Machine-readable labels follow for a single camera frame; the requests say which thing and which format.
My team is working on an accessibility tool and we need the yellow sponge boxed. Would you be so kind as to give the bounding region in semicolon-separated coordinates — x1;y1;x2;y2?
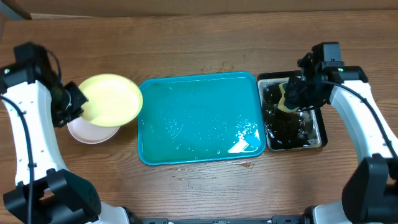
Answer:
277;82;298;113

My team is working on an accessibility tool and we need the white plate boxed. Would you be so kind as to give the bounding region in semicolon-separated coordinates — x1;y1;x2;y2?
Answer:
67;118;120;144

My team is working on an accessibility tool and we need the yellow-green plate with sauce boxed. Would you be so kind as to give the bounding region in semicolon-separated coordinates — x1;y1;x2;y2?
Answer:
78;73;143;127

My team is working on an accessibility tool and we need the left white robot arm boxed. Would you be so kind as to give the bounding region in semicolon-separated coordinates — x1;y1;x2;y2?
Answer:
1;63;135;223

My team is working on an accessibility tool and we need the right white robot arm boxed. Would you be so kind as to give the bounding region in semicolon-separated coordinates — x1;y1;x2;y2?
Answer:
279;66;397;223

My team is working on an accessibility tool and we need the black wash tray with water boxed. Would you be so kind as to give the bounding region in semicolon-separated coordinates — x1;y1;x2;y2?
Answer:
257;70;328;152

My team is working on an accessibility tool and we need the teal plastic serving tray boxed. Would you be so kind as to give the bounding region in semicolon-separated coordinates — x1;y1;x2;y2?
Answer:
137;72;267;166

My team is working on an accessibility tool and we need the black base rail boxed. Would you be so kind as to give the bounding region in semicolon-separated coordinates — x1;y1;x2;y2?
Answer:
136;215;312;224

